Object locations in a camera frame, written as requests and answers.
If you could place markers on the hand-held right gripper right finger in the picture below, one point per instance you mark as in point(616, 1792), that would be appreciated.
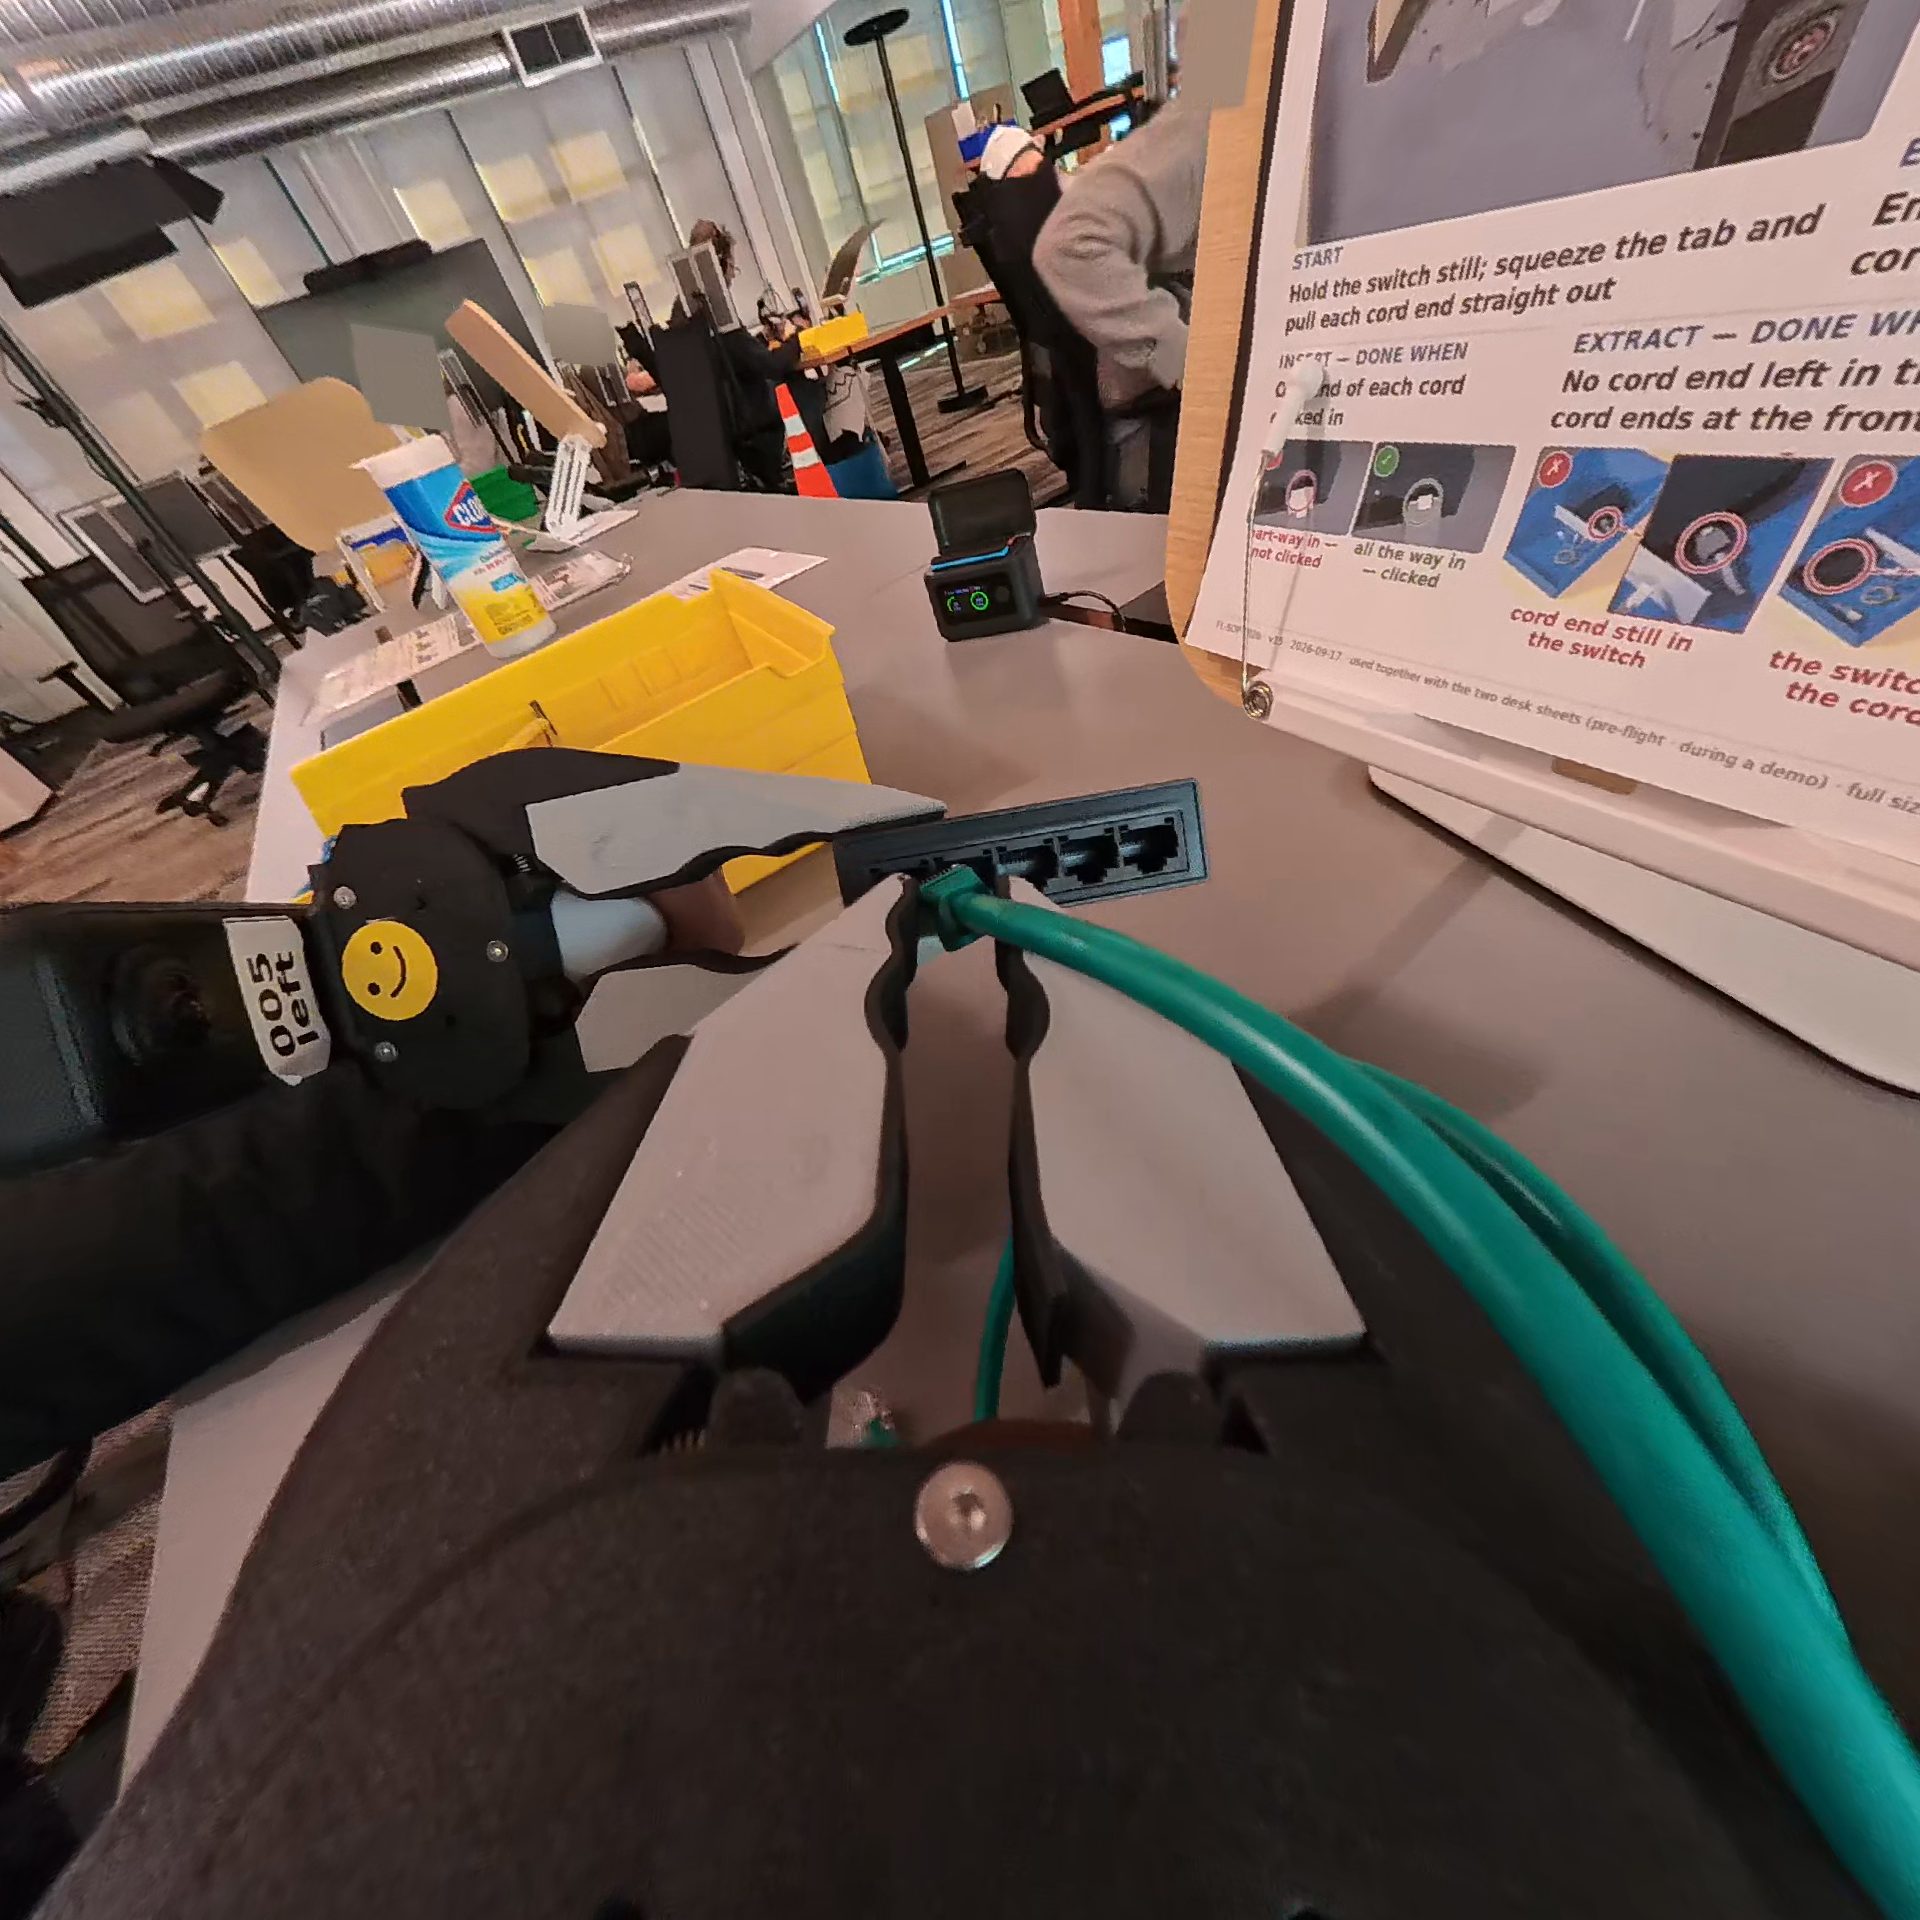
point(1173, 1200)

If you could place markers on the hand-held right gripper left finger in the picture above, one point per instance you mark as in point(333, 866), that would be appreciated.
point(751, 1184)

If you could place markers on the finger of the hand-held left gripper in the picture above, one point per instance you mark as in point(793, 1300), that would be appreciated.
point(630, 1013)
point(677, 825)

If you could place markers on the black network switch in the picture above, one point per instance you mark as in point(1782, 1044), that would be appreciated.
point(1054, 830)

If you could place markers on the person's left forearm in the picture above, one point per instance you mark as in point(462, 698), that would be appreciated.
point(227, 1292)

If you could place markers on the person's left hand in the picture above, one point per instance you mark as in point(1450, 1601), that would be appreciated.
point(703, 917)

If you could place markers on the yellow plastic bin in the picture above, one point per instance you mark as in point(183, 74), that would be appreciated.
point(751, 705)

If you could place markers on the white paper leaflet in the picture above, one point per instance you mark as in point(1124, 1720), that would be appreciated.
point(751, 570)

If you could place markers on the clear plastic bag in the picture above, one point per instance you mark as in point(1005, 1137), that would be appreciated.
point(580, 574)

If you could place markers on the disinfecting wipes canister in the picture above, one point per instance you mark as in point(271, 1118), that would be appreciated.
point(480, 570)

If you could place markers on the black mesh office chair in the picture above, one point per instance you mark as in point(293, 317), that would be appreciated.
point(197, 720)

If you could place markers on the white lattice stand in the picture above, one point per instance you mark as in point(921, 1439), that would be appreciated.
point(569, 479)

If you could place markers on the small green bin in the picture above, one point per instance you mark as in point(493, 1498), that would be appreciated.
point(521, 496)

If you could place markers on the small black charging case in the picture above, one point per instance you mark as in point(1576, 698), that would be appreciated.
point(983, 601)

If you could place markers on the small yellow box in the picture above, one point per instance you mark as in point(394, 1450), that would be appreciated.
point(382, 552)

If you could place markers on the orange traffic cone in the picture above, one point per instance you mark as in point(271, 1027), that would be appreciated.
point(803, 456)

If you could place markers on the blue floor bin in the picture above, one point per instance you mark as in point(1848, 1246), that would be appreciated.
point(868, 473)

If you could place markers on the tilted wooden board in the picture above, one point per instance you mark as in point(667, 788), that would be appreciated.
point(519, 367)

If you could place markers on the beige rounded board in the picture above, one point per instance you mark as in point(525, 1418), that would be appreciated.
point(293, 464)

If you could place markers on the yellow storage bin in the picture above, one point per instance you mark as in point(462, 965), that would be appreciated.
point(837, 337)

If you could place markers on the white board stand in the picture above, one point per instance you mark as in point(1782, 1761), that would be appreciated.
point(1646, 927)

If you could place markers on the wooden display board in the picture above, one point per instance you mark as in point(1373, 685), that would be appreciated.
point(1206, 453)

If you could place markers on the black studio light panel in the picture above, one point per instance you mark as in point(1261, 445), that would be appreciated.
point(90, 227)

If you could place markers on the black floor lamp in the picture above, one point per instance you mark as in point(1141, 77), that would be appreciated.
point(876, 23)

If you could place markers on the printed instruction sheet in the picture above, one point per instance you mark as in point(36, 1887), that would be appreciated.
point(1572, 453)

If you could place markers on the dark wall monitor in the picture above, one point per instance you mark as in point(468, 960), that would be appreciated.
point(347, 347)

